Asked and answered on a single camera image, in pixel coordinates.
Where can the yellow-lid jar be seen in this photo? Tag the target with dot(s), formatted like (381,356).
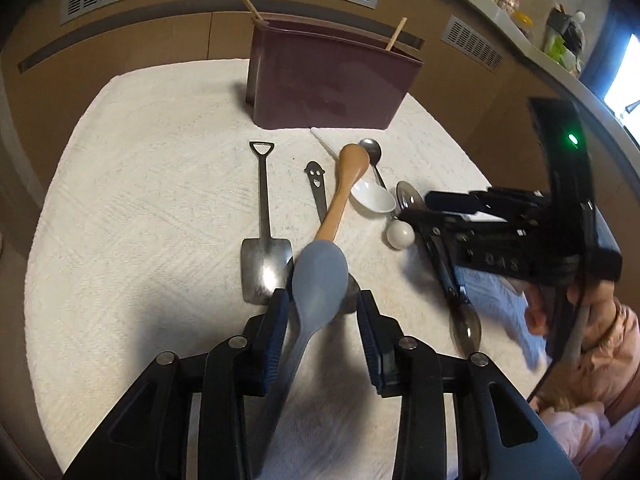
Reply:
(524,25)

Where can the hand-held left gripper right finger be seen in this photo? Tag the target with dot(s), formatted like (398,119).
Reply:
(367,330)

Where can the white textured towel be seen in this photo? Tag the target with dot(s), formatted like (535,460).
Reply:
(150,185)

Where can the light blue cloth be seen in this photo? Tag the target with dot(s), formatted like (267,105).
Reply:
(495,305)

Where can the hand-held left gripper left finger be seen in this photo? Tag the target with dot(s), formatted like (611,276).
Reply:
(277,330)

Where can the blue-grey silicone spoon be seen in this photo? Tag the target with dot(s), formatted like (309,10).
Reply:
(320,280)

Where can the person's pink clothing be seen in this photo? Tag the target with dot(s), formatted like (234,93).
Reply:
(575,430)

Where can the green packet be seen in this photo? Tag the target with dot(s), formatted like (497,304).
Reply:
(557,47)

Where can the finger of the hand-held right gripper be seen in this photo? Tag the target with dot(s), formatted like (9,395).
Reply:
(450,227)
(480,202)

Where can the shovel-shaped metal spoon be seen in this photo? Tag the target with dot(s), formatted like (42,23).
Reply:
(263,260)

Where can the maroon utensil holder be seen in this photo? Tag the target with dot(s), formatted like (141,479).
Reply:
(325,80)

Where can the person's right forearm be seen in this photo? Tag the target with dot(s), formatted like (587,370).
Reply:
(610,355)

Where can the white ceramic spoon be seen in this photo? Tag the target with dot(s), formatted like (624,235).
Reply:
(372,195)

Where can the person's right hand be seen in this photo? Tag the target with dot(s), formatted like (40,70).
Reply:
(537,315)

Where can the wooden cabinet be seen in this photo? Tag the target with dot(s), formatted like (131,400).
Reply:
(150,40)

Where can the small grey vent grille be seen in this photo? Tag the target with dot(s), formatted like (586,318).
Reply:
(472,40)

